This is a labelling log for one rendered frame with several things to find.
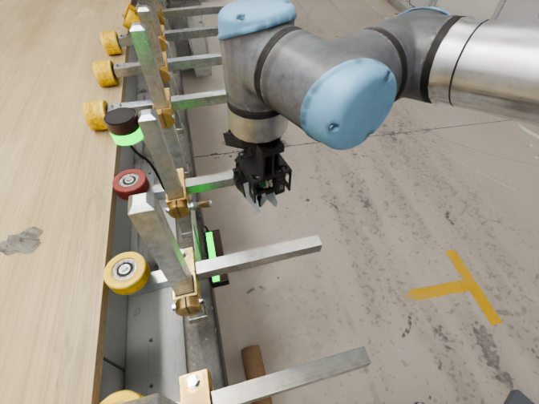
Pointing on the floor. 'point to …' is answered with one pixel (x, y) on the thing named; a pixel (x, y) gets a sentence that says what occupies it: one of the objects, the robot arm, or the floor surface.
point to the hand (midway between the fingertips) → (257, 199)
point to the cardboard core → (254, 367)
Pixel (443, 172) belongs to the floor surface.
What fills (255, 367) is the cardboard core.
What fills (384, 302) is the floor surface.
